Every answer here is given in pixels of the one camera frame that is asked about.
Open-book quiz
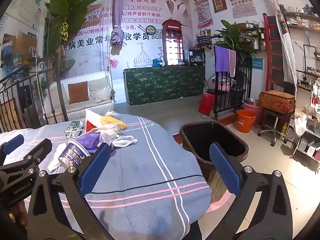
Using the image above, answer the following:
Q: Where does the purple plastic bag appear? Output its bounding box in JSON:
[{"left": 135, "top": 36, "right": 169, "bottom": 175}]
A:
[{"left": 75, "top": 132, "right": 105, "bottom": 153}]

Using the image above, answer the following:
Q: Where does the orange bucket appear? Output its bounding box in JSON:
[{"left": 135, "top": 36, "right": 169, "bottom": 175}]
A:
[{"left": 236, "top": 109, "right": 257, "bottom": 133}]

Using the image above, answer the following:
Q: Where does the black iron bed frame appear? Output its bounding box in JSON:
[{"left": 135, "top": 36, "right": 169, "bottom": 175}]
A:
[{"left": 0, "top": 54, "right": 69, "bottom": 133}]

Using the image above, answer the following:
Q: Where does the chrome swivel stool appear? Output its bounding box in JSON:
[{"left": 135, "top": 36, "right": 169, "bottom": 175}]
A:
[{"left": 257, "top": 110, "right": 293, "bottom": 146}]

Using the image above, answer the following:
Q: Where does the black and brown wastebasket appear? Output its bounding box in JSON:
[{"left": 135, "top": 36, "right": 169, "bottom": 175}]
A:
[{"left": 179, "top": 121, "right": 249, "bottom": 203}]

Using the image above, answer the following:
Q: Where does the green potted plant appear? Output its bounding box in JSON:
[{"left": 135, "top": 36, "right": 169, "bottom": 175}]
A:
[{"left": 215, "top": 19, "right": 258, "bottom": 60}]

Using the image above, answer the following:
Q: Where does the white and blue yogurt cup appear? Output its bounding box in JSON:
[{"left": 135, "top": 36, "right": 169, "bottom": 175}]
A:
[{"left": 58, "top": 140, "right": 91, "bottom": 173}]

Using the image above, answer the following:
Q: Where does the black pipe fixture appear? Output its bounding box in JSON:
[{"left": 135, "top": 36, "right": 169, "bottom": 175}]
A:
[{"left": 305, "top": 29, "right": 320, "bottom": 62}]

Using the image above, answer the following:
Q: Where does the artificial banana tree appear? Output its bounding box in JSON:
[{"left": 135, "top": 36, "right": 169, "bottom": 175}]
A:
[{"left": 44, "top": 0, "right": 100, "bottom": 80}]

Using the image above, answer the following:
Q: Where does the cardboard box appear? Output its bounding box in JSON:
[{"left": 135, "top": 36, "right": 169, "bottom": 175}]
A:
[{"left": 10, "top": 32, "right": 38, "bottom": 58}]

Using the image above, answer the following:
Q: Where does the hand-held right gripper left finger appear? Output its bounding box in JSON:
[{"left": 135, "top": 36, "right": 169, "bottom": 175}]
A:
[{"left": 27, "top": 142, "right": 118, "bottom": 240}]

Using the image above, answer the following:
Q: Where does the purple towel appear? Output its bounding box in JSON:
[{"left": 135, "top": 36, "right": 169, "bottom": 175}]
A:
[{"left": 214, "top": 45, "right": 230, "bottom": 72}]

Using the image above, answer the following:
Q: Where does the blue striped blanket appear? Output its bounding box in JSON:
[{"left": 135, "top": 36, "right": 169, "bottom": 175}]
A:
[{"left": 0, "top": 114, "right": 213, "bottom": 240}]

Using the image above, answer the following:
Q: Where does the green carton box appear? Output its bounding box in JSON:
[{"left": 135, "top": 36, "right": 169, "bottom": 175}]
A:
[{"left": 64, "top": 120, "right": 84, "bottom": 133}]

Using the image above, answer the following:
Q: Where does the white cushion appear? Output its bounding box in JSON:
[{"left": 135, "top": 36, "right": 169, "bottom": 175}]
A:
[{"left": 88, "top": 76, "right": 112, "bottom": 103}]

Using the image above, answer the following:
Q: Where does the wooden corner shelf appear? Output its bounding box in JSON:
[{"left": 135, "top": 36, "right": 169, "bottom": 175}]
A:
[{"left": 236, "top": 22, "right": 266, "bottom": 49}]

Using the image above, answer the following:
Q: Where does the pink towel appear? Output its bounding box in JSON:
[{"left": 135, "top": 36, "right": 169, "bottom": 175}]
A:
[{"left": 228, "top": 49, "right": 237, "bottom": 77}]

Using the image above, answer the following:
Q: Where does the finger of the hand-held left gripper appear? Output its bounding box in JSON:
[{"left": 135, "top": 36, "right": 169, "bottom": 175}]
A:
[
  {"left": 0, "top": 138, "right": 53, "bottom": 180},
  {"left": 0, "top": 134, "right": 24, "bottom": 166}
]

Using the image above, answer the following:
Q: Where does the black photo frame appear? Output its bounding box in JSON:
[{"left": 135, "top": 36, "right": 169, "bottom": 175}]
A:
[{"left": 184, "top": 49, "right": 206, "bottom": 67}]

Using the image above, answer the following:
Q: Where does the brown cushion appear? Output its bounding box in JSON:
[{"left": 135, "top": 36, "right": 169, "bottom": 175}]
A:
[{"left": 68, "top": 81, "right": 90, "bottom": 105}]

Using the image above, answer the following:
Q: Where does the pink portrait wall poster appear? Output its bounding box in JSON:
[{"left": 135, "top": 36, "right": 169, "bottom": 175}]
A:
[{"left": 192, "top": 0, "right": 213, "bottom": 29}]

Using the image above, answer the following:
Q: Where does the black cable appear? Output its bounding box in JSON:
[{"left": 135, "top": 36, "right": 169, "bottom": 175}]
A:
[{"left": 86, "top": 174, "right": 209, "bottom": 194}]

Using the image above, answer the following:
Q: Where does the black metal rack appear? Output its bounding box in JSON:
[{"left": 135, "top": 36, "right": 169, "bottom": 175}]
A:
[{"left": 212, "top": 45, "right": 253, "bottom": 119}]

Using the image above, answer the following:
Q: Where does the metal basin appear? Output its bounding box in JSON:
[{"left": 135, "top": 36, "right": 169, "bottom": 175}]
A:
[{"left": 243, "top": 97, "right": 260, "bottom": 107}]

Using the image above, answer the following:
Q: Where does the white hanging cloth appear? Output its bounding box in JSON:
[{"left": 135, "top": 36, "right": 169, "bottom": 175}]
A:
[{"left": 275, "top": 10, "right": 298, "bottom": 90}]

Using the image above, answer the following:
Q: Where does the wooden wall shelf with bottles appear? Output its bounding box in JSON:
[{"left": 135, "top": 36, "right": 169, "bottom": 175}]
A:
[{"left": 296, "top": 65, "right": 320, "bottom": 92}]

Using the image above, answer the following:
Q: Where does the white shopping bag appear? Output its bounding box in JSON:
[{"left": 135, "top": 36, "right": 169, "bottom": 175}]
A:
[{"left": 294, "top": 116, "right": 308, "bottom": 137}]

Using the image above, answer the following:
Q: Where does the white trolley rack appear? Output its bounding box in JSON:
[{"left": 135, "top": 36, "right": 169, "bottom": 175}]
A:
[{"left": 290, "top": 80, "right": 320, "bottom": 174}]

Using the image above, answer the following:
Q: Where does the orange patterned case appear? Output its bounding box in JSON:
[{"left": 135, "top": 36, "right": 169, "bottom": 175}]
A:
[{"left": 258, "top": 90, "right": 296, "bottom": 115}]

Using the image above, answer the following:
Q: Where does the red telephone booth cabinet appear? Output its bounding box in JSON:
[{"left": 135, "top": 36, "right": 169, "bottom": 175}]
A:
[{"left": 161, "top": 19, "right": 184, "bottom": 67}]

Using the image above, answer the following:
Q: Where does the small black bottle shelf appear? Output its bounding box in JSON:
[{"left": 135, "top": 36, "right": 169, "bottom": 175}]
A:
[{"left": 196, "top": 27, "right": 219, "bottom": 49}]

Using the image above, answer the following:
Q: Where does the red ladder shelf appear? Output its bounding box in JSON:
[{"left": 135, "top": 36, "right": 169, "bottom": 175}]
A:
[{"left": 262, "top": 14, "right": 285, "bottom": 98}]

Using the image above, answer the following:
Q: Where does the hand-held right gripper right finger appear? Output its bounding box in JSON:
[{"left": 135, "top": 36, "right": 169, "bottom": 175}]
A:
[{"left": 209, "top": 142, "right": 293, "bottom": 240}]

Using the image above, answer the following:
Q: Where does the purple folded umbrella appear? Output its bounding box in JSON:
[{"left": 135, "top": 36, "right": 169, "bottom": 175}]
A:
[{"left": 110, "top": 0, "right": 125, "bottom": 55}]

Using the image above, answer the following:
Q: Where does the red waste bin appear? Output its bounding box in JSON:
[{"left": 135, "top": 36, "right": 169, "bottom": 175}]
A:
[{"left": 198, "top": 92, "right": 216, "bottom": 117}]

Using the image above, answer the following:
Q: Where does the stack of pink basins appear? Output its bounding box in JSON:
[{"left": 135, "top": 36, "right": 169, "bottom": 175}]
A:
[{"left": 215, "top": 78, "right": 237, "bottom": 92}]

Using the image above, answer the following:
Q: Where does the wooden wall shelf with boxes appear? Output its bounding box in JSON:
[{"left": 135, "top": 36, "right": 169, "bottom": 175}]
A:
[{"left": 279, "top": 4, "right": 320, "bottom": 32}]

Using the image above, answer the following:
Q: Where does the large printed wall poster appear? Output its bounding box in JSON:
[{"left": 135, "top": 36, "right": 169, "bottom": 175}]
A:
[{"left": 62, "top": 0, "right": 193, "bottom": 80}]

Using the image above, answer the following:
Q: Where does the green patterned counter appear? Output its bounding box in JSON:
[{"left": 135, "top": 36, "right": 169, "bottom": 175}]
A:
[{"left": 123, "top": 65, "right": 206, "bottom": 105}]

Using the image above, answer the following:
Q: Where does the white wicker sofa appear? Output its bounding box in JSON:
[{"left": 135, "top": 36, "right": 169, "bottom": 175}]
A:
[{"left": 44, "top": 71, "right": 115, "bottom": 120}]

